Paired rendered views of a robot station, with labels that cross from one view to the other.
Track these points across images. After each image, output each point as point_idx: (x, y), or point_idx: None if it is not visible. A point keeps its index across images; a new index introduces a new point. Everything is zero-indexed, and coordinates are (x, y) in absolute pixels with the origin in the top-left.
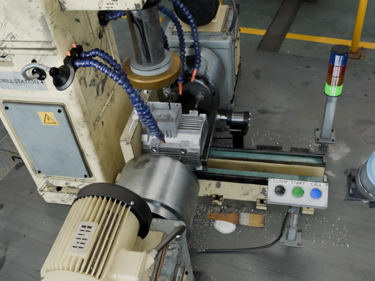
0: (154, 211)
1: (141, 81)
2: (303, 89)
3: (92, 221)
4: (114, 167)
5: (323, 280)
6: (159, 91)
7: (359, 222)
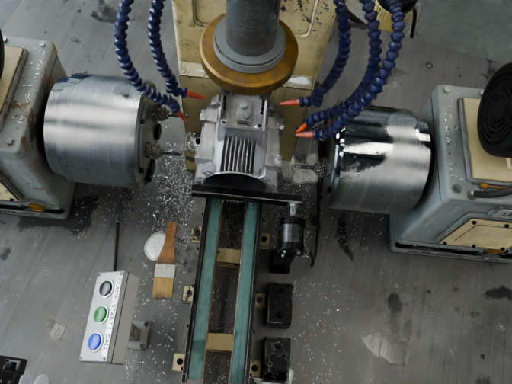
0: (46, 117)
1: (201, 36)
2: (467, 379)
3: None
4: None
5: (65, 373)
6: None
7: None
